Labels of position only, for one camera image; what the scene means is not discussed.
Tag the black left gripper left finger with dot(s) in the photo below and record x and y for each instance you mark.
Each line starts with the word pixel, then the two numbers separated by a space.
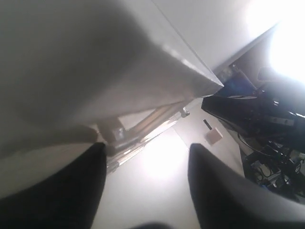
pixel 68 199

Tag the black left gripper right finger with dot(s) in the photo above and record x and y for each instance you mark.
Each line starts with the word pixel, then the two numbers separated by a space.
pixel 223 199

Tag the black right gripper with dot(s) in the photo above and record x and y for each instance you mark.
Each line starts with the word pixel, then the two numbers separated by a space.
pixel 276 114

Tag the clear drawer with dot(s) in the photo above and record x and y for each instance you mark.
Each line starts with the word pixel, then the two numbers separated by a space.
pixel 123 144

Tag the white plastic drawer cabinet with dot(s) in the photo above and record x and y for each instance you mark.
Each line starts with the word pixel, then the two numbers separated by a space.
pixel 65 63

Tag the small beige box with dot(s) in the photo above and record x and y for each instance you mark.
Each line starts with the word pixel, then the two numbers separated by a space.
pixel 213 136

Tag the small black stick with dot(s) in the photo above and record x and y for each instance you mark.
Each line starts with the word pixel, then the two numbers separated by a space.
pixel 207 124

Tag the cluttered dark equipment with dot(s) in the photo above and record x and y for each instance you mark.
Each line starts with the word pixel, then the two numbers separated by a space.
pixel 277 169

